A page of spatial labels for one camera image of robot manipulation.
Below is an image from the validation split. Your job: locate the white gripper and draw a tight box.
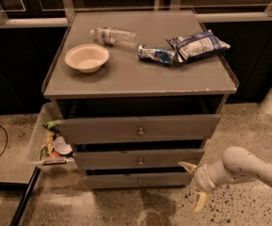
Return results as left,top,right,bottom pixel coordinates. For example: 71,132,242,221
178,161,218,213

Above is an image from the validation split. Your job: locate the grey bottom drawer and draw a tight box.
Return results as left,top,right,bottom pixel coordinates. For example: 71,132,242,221
85,172,193,189

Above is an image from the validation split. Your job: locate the grey middle drawer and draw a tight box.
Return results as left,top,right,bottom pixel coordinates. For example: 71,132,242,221
73,149,204,170

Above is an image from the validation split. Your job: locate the clear plastic bin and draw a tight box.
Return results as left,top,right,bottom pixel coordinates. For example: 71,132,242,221
27,103,77,173

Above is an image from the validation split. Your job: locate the grey drawer cabinet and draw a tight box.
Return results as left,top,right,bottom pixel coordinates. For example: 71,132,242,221
40,10,240,190

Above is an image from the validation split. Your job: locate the white crumpled cup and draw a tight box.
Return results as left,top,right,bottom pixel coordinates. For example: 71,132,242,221
54,137,72,155

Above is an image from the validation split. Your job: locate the green wrapper trash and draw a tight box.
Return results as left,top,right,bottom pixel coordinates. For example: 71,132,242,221
43,121,58,132

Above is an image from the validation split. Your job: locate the clear plastic water bottle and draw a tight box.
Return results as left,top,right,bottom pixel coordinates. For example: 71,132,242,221
90,26,137,48

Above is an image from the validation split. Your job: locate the grey top drawer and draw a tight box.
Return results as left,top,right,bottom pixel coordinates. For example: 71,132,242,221
56,114,220,144

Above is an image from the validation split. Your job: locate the metal railing frame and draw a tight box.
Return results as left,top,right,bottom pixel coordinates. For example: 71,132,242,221
0,0,272,29

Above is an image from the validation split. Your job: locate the blue white chip bag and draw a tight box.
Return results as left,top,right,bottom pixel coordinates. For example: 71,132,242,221
167,30,231,62

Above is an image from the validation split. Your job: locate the crumpled blue snack wrapper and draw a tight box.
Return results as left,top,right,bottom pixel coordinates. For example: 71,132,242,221
137,44,175,66

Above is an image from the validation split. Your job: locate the grey drawer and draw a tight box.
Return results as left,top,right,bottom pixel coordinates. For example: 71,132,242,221
85,172,193,189
73,149,204,170
56,114,220,144

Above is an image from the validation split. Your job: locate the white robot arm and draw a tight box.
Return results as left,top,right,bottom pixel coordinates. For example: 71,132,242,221
178,146,272,213

